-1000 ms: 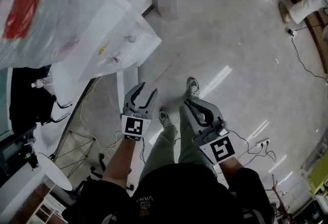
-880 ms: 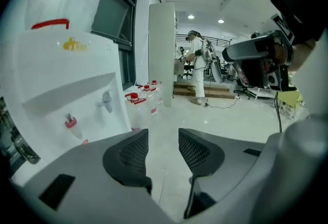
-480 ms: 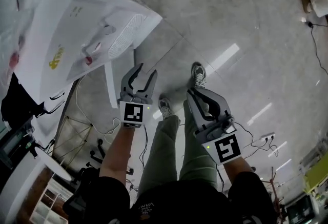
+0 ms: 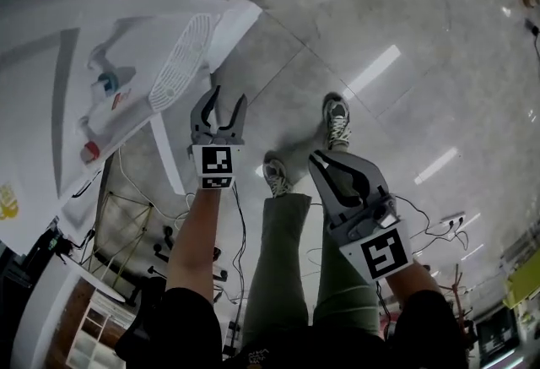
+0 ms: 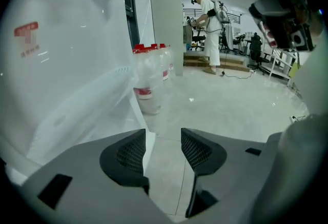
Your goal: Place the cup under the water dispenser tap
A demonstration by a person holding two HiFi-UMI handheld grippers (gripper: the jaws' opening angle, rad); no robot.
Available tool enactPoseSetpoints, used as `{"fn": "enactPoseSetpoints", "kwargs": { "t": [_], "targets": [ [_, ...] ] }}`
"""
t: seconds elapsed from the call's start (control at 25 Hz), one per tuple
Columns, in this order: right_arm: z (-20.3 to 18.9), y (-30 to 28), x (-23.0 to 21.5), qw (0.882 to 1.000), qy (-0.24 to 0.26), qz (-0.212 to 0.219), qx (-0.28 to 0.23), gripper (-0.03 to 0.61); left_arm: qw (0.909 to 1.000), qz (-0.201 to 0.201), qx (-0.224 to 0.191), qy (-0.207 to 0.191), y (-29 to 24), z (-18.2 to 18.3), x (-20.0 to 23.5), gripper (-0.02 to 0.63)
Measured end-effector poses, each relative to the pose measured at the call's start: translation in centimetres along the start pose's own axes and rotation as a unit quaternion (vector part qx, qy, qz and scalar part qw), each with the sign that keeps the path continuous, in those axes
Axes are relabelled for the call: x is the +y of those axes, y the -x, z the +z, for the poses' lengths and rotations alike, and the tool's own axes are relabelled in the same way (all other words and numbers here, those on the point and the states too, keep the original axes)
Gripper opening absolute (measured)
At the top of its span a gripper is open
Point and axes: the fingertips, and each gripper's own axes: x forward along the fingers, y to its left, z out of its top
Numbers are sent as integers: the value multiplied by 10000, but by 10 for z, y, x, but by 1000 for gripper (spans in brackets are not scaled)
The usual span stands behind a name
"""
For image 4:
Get white water dispenser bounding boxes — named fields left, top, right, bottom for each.
left=0, top=0, right=265, bottom=233

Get metal wire table frame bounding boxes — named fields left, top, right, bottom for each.
left=82, top=189, right=155, bottom=292

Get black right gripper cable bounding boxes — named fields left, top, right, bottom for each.
left=394, top=193, right=472, bottom=252

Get person's olive green trousers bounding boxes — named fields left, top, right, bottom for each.
left=242, top=172, right=381, bottom=343

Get red-brown coat stand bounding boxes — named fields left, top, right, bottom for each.
left=438, top=263, right=476, bottom=343

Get round white table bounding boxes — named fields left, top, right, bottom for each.
left=67, top=261, right=127, bottom=305

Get white power cable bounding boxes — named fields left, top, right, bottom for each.
left=117, top=145, right=195, bottom=233

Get person's left forearm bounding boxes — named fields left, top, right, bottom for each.
left=165, top=188, right=223, bottom=305

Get person's left grey sneaker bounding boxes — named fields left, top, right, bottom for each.
left=262, top=159, right=294, bottom=198

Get yellow-green cabinet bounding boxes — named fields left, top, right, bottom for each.
left=504, top=257, right=540, bottom=313

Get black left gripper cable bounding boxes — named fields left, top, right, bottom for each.
left=229, top=183, right=250, bottom=317

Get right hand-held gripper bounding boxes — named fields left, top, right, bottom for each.
left=308, top=149, right=414, bottom=285

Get white drip tray grille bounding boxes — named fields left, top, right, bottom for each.
left=148, top=12, right=212, bottom=113

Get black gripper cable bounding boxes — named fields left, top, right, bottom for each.
left=229, top=183, right=250, bottom=317
left=394, top=193, right=472, bottom=252

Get person's black shirt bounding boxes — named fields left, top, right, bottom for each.
left=113, top=286, right=469, bottom=369

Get person's right forearm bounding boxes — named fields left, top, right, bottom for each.
left=384, top=259, right=443, bottom=309

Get wooden shelf unit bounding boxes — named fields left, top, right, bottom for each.
left=41, top=278, right=140, bottom=369

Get person's grey sneaker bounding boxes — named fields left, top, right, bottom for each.
left=322, top=92, right=352, bottom=151
left=262, top=159, right=294, bottom=198

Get black floor cable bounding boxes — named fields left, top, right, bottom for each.
left=522, top=19, right=540, bottom=60

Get person's right grey sneaker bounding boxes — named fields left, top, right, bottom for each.
left=322, top=92, right=352, bottom=151

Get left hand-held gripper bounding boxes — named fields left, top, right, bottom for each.
left=187, top=84, right=249, bottom=191

